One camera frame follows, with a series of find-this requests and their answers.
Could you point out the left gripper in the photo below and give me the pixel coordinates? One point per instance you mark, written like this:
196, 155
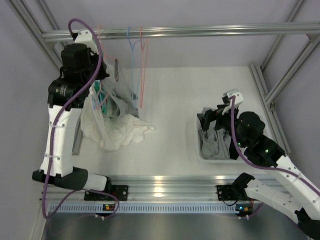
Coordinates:
102, 74

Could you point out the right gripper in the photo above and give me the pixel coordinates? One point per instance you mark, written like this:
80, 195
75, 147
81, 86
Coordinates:
210, 116

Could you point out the grey garment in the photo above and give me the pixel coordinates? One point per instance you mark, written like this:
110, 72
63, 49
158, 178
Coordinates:
211, 143

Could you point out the light blue wire hanger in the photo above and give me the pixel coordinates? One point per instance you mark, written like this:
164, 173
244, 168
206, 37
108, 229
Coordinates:
134, 79

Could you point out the pink wire hanger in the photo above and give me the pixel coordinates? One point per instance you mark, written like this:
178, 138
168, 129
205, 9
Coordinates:
144, 46
104, 52

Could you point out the black tank top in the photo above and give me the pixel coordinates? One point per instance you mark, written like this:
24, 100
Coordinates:
231, 150

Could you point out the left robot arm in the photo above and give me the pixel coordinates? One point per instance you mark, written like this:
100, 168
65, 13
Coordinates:
81, 66

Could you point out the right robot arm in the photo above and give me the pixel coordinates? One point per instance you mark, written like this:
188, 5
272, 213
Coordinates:
301, 203

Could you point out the bundle of coloured hangers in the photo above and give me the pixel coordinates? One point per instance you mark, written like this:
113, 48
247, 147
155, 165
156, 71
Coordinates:
100, 99

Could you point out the white plastic basket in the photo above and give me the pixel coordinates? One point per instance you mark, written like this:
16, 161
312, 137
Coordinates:
248, 129

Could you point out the white garment pile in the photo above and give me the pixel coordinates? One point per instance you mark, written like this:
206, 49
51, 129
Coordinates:
111, 133

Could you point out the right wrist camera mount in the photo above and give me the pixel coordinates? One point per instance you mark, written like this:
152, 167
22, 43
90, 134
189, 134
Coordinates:
232, 97

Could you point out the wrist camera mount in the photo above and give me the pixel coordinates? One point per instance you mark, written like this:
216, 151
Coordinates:
232, 97
83, 37

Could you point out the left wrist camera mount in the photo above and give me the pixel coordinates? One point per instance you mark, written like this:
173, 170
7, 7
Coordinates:
83, 37

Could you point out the aluminium hanging rail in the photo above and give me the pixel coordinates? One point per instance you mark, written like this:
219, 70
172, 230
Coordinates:
253, 29

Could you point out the right aluminium frame post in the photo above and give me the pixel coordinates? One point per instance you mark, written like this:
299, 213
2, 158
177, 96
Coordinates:
288, 54

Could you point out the aluminium frame post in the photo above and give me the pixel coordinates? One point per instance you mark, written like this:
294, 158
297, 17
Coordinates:
39, 22
288, 54

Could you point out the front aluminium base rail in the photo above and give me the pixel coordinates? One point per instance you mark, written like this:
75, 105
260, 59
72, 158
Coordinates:
165, 189

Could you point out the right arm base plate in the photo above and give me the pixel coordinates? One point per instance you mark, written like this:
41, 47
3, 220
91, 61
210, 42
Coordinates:
230, 192

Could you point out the left aluminium frame post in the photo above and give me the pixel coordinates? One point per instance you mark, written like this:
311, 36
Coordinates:
39, 22

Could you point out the perforated cable duct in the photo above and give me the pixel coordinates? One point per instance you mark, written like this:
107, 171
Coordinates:
149, 208

